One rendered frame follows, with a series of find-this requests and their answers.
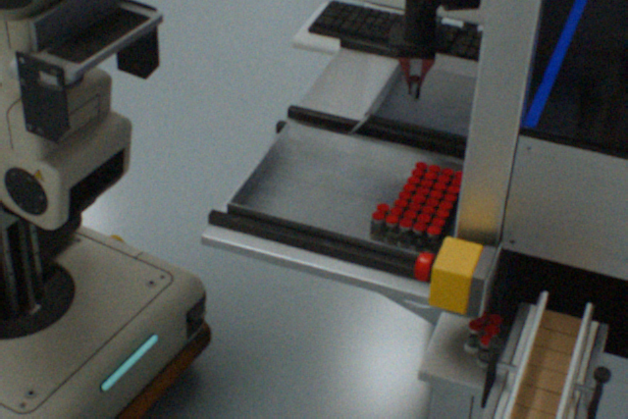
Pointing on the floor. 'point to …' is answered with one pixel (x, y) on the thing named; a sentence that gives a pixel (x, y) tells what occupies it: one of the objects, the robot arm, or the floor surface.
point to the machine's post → (497, 116)
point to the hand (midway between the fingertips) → (414, 79)
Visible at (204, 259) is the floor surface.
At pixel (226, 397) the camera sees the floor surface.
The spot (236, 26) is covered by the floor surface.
